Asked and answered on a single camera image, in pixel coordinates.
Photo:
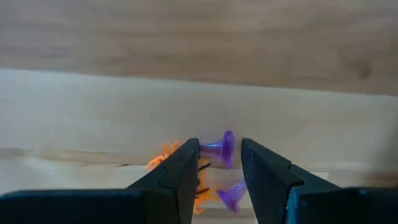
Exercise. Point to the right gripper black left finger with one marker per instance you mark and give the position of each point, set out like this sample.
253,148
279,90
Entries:
124,207

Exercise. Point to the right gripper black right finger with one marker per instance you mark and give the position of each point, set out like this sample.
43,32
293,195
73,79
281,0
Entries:
311,205

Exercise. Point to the purple translucent witch hat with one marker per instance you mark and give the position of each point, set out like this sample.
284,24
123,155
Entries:
222,150
231,196

